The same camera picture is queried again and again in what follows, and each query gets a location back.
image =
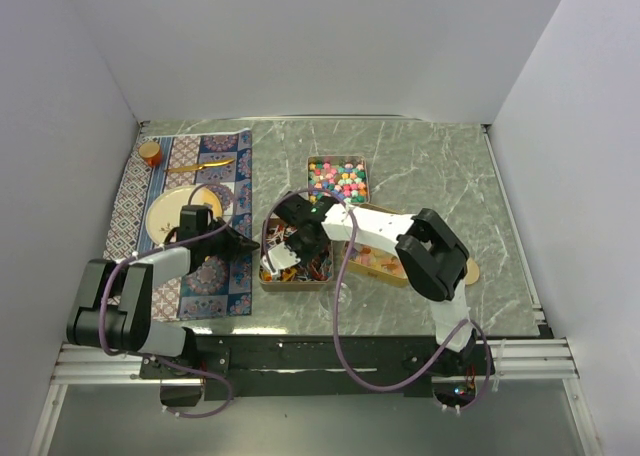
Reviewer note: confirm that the gold tin of lollipops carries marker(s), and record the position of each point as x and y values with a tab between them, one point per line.
312	276

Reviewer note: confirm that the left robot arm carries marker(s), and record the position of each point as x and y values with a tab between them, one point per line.
112	307

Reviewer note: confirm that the yellow tin of popsicle candies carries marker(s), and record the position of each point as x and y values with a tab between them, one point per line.
376	263

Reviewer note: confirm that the yellow round plate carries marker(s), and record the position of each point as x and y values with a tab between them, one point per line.
164	212

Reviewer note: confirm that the round wooden jar lid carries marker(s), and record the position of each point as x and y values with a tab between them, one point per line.
473	272

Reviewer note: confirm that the clear glass jar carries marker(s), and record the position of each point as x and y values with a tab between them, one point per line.
326	297

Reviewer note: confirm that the pink tin of star candies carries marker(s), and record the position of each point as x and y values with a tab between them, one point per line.
345	176

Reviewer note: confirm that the orange cup with lid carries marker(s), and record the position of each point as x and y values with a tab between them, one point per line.
151	153

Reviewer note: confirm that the gold knife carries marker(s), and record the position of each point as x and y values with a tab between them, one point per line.
200	166

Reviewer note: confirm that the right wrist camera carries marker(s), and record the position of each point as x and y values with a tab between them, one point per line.
278	258

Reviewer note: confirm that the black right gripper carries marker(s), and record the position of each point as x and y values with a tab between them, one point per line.
289	242

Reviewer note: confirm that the patterned mandala placemat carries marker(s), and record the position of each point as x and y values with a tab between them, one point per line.
218	288

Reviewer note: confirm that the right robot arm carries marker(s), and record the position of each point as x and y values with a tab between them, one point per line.
433	258

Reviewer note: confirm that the aluminium rail frame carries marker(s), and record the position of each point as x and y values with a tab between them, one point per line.
99	405

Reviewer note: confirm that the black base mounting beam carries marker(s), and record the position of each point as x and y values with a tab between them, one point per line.
262	365

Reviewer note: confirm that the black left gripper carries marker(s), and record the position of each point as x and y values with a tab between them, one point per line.
237	243

